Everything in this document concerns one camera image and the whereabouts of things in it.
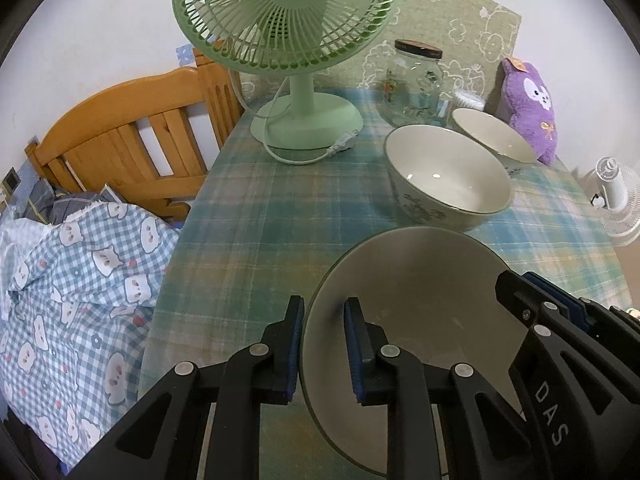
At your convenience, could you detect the grey round plate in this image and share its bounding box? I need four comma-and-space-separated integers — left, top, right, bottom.
302, 226, 526, 476

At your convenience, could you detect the cream bowl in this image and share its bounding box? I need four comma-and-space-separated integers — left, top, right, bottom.
384, 125, 514, 232
451, 108, 537, 174

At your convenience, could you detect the white standing fan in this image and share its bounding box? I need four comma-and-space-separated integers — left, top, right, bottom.
585, 156, 640, 247

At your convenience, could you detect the blue checked cartoon blanket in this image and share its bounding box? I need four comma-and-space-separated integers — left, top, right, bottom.
1, 203, 180, 467

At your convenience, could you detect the plaid green blue tablecloth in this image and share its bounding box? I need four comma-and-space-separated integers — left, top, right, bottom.
134, 86, 632, 480

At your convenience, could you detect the purple plush bunny toy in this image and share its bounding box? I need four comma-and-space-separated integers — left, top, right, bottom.
497, 56, 558, 166

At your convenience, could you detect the grey pillow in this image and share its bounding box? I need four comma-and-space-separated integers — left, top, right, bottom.
22, 179, 103, 226

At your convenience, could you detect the cotton swab container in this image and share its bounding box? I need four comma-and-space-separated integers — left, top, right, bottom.
452, 90, 486, 112

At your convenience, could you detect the wooden bed headboard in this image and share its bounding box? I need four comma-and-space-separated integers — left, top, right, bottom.
25, 51, 243, 221

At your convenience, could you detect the glass jar with dark lid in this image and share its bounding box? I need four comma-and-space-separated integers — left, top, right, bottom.
380, 39, 444, 127

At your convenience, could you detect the green desk fan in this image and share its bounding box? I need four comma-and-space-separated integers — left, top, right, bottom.
171, 0, 395, 151

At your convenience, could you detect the wall socket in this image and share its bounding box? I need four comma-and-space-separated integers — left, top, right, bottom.
1, 168, 21, 200

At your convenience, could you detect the green cartoon wall mat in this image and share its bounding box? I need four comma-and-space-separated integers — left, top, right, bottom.
314, 0, 521, 99

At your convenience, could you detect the white fan power cord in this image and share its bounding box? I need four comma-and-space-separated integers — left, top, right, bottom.
229, 71, 360, 166

